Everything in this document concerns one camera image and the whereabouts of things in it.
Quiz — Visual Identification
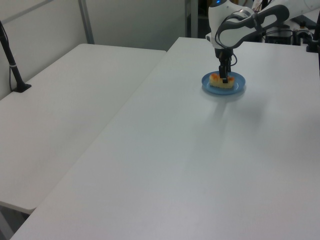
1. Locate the black cable on stand pole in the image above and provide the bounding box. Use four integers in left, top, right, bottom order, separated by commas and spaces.
0, 24, 16, 92

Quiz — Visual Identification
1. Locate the black camera stand pole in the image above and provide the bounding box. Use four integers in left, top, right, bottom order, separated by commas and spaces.
0, 20, 33, 94

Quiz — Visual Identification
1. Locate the grey metal partition post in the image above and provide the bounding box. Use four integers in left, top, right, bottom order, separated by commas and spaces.
184, 0, 199, 39

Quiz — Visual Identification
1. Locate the black clamp camera stand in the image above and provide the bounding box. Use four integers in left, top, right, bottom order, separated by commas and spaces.
305, 17, 320, 54

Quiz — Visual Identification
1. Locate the blue round plate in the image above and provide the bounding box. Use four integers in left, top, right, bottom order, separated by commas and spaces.
201, 71, 247, 96

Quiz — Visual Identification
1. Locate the black device with knob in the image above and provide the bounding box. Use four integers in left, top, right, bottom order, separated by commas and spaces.
291, 20, 314, 46

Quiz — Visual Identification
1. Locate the grey metal frame post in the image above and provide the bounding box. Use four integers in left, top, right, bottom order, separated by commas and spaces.
77, 0, 95, 45

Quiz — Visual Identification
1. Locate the black keyboard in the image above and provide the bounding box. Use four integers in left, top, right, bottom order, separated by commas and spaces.
289, 14, 318, 29

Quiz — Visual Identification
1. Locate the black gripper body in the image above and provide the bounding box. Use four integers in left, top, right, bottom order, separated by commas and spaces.
214, 46, 235, 67

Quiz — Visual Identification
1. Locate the white side table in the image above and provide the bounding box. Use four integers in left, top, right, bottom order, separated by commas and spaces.
0, 43, 168, 211

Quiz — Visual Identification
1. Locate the toy bread with orange crust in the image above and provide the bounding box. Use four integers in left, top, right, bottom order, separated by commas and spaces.
209, 72, 236, 90

